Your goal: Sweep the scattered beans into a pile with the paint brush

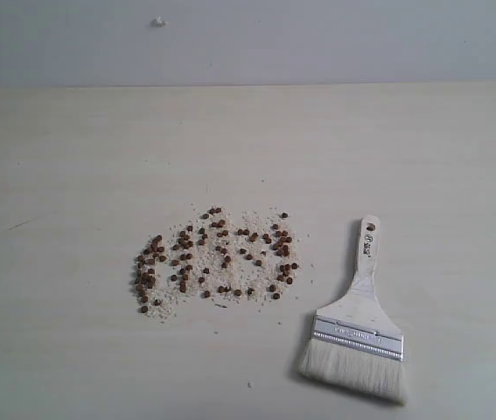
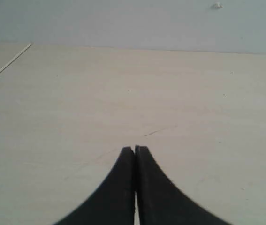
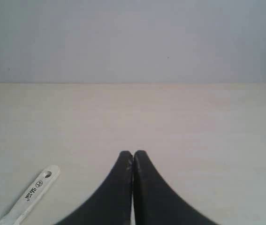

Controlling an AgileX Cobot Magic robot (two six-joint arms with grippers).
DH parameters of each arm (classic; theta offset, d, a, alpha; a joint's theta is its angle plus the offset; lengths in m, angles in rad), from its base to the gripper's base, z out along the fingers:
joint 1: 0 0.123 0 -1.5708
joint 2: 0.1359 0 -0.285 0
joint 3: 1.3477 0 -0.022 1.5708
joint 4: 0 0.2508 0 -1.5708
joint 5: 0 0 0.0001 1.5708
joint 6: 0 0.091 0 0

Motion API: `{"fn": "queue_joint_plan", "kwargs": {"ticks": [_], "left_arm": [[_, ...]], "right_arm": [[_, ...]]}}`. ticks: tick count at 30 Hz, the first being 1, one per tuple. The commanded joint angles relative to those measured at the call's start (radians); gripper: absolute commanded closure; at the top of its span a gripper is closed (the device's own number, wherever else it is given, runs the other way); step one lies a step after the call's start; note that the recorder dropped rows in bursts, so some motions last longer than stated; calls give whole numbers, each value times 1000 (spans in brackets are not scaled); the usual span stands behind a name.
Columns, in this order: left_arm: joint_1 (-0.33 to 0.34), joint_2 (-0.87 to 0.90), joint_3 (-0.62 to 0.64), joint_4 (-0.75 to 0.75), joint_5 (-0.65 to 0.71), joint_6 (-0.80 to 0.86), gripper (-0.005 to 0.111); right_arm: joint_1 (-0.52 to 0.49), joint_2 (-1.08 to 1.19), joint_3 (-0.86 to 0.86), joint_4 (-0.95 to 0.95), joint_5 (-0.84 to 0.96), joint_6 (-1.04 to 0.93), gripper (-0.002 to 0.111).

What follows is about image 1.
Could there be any white wooden paint brush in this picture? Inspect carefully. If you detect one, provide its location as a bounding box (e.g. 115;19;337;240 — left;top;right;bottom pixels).
299;215;407;405

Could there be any pile of brown pellets and grit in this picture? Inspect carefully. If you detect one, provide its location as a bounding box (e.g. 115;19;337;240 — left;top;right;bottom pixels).
131;206;301;321

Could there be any small white wall blob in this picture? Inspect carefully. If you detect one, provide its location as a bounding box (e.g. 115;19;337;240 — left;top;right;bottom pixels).
150;16;167;28

